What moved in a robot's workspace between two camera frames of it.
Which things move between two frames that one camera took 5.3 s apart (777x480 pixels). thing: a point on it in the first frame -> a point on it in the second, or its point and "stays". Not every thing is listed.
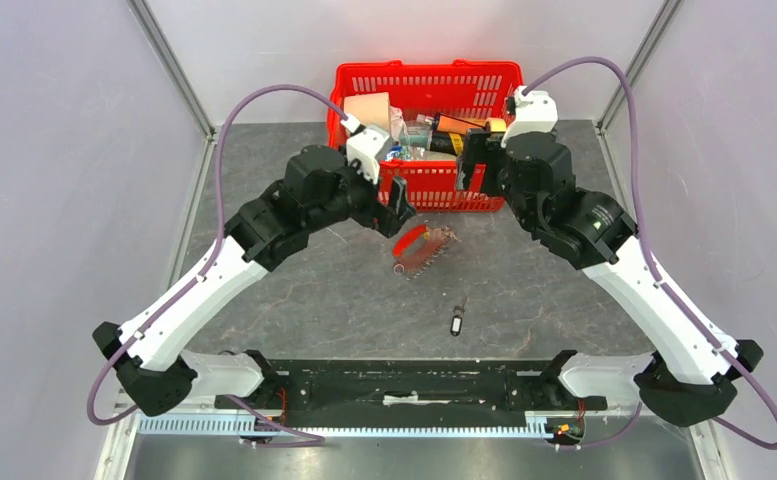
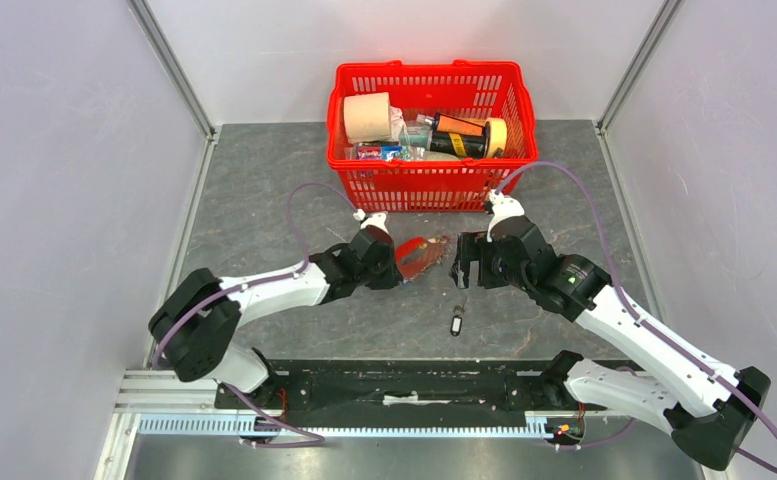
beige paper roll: [369, 108] stays
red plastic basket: [477, 88] stays
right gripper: [483, 146] -> [473, 245]
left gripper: [386, 218] -> [391, 279]
